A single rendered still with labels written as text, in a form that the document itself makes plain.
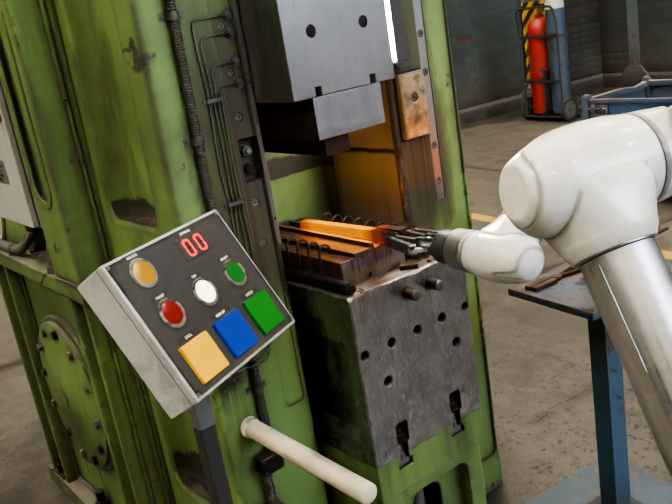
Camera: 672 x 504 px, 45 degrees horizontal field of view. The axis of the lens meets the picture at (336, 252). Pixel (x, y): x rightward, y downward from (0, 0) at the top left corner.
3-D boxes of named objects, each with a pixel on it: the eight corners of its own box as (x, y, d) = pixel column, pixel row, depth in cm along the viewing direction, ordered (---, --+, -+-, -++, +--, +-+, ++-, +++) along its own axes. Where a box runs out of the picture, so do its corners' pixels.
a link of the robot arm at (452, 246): (491, 265, 172) (470, 261, 177) (487, 225, 169) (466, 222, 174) (462, 279, 167) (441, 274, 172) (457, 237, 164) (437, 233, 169)
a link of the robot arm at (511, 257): (471, 287, 169) (505, 245, 174) (530, 301, 157) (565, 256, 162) (450, 250, 163) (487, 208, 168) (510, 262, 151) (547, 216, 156)
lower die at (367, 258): (405, 263, 200) (401, 231, 197) (344, 289, 188) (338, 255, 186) (306, 242, 232) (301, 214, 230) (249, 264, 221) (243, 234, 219)
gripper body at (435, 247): (443, 270, 171) (413, 263, 179) (470, 258, 176) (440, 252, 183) (439, 237, 169) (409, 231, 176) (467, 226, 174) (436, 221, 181)
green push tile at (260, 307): (286, 318, 159) (264, 287, 158) (266, 334, 153) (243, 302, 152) (280, 322, 160) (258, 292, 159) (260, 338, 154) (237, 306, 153)
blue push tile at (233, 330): (259, 339, 150) (236, 307, 150) (238, 357, 144) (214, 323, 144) (253, 343, 151) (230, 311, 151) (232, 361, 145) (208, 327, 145)
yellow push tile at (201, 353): (230, 363, 142) (205, 329, 142) (206, 383, 136) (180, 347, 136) (224, 367, 143) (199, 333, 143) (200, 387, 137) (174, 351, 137)
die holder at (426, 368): (482, 406, 216) (463, 249, 203) (377, 470, 195) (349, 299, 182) (350, 357, 259) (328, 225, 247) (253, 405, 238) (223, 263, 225)
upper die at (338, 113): (385, 122, 190) (380, 81, 187) (319, 141, 178) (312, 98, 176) (285, 121, 222) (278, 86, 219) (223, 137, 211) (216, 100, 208)
